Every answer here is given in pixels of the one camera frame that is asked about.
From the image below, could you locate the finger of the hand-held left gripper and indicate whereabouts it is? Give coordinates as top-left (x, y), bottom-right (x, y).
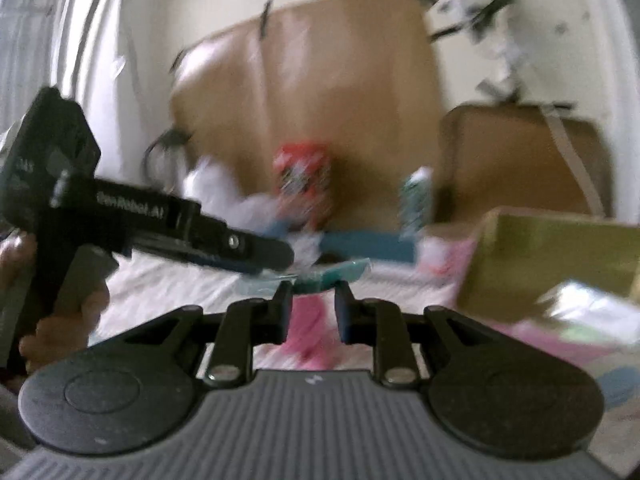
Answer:
top-left (132, 237), bottom-right (263, 278)
top-left (200, 202), bottom-right (296, 274)

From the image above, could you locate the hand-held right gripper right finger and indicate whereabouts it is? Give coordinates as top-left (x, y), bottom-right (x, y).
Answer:
top-left (333, 280), bottom-right (482, 387)

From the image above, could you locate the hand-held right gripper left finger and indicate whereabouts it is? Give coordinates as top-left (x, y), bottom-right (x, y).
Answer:
top-left (126, 280), bottom-right (296, 387)

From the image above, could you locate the person's left hand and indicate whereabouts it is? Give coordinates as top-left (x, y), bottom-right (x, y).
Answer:
top-left (0, 235), bottom-right (112, 374)

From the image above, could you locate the teal plastic packet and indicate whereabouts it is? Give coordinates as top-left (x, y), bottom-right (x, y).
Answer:
top-left (234, 258), bottom-right (373, 295)

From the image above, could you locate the pink printed bedsheet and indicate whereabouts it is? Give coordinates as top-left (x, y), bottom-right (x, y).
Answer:
top-left (90, 232), bottom-right (640, 463)

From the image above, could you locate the white crumpled bag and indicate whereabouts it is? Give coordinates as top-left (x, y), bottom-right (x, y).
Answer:
top-left (183, 156), bottom-right (282, 233)

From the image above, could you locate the blue flat pad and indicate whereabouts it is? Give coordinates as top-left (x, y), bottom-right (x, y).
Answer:
top-left (319, 230), bottom-right (417, 265)

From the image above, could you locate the red printed pouch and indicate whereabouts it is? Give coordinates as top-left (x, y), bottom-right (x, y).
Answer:
top-left (271, 142), bottom-right (335, 232)

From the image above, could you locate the white curtain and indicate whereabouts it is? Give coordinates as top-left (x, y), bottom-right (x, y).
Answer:
top-left (0, 0), bottom-right (143, 136)

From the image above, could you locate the large brown cardboard sheet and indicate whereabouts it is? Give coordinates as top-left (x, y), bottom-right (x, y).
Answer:
top-left (169, 0), bottom-right (447, 233)

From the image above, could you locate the olive green box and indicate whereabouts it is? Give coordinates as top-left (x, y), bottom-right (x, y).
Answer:
top-left (456, 206), bottom-right (640, 323)

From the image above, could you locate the brown cardboard box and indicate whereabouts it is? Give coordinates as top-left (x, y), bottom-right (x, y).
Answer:
top-left (438, 102), bottom-right (615, 223)

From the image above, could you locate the clear plastic bag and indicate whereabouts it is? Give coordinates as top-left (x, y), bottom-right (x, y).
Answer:
top-left (536, 280), bottom-right (640, 347)

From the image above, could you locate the white and black rack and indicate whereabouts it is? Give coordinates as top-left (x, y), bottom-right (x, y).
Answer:
top-left (400, 0), bottom-right (576, 108)

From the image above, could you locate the black cable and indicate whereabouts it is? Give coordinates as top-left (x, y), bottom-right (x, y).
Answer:
top-left (144, 127), bottom-right (195, 173)

